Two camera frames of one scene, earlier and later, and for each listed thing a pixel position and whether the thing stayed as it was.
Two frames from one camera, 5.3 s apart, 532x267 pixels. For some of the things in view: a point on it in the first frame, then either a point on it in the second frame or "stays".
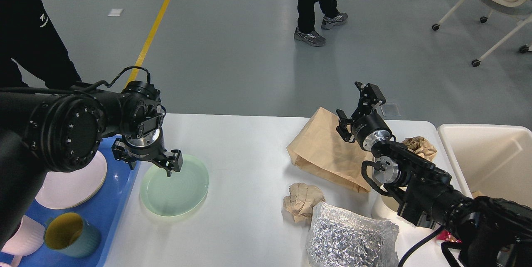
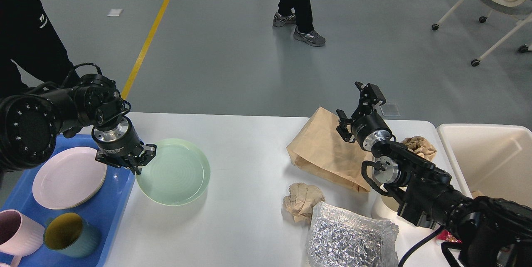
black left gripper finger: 121,152 → 115,161
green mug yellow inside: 67,232 stays
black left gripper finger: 172,161 → 149,153
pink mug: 28,240 stays
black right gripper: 369,129 stays
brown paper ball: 299,203 stays
